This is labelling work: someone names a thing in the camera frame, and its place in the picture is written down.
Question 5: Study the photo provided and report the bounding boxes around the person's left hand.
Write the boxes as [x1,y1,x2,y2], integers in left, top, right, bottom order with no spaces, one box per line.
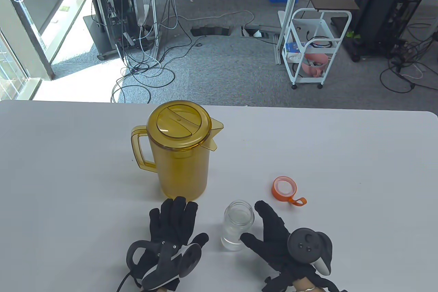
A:
[127,197,209,291]

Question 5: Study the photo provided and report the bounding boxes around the person's right hand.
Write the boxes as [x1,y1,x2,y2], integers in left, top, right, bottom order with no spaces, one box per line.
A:
[240,200,348,292]

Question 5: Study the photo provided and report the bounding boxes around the clear water cup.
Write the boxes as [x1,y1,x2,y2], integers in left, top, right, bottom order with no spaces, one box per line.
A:
[221,200,255,251]

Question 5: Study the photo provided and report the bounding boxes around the orange cup lid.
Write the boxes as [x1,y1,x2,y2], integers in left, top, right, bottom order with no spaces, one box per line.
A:
[272,176,307,207]

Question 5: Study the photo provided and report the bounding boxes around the yellow plastic kettle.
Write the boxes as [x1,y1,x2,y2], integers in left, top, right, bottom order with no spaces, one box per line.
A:
[131,100,224,201]

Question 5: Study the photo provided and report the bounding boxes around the person's right forearm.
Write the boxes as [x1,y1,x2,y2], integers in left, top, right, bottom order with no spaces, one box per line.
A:
[293,278,329,292]

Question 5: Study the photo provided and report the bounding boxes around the black white right hand controller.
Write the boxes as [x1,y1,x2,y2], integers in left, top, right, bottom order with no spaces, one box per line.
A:
[287,228,333,276]

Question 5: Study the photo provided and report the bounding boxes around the black white hand controller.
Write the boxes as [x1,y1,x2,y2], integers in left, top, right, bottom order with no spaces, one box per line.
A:
[287,228,333,276]
[126,241,202,291]

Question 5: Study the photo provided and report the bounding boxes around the black white left hand controller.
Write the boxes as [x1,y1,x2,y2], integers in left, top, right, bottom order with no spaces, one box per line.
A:
[126,241,202,291]

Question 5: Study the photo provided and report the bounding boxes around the pink plastic object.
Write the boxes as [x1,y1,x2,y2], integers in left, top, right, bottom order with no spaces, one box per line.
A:
[301,53,331,77]

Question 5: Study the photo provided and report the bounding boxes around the open floor outlet box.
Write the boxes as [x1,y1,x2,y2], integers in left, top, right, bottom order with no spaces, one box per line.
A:
[241,24,279,40]

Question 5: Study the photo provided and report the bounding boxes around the white rolling cart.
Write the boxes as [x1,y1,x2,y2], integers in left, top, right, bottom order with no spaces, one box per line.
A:
[281,8,352,90]

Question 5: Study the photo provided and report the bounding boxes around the black standing desk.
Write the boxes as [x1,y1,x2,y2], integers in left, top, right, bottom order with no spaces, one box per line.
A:
[342,0,438,63]

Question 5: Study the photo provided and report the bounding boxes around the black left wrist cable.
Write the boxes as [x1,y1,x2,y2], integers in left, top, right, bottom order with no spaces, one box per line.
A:
[116,271,141,292]

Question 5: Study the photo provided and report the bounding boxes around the black floor cable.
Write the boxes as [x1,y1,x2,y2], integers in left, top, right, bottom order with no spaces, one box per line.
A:
[380,22,438,94]
[110,66,176,103]

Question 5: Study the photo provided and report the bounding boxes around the black floor cable cover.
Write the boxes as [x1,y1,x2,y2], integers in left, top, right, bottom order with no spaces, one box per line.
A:
[190,26,232,37]

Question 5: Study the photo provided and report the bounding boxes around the white floor cable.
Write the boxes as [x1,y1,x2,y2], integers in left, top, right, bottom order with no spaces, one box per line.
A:
[178,10,255,25]

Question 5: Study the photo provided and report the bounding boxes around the aluminium frame post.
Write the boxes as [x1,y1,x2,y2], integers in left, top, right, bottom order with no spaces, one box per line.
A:
[276,0,305,65]
[149,0,160,60]

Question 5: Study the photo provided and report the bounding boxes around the grey window frame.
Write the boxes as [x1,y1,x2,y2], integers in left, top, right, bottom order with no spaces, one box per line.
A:
[0,0,55,101]

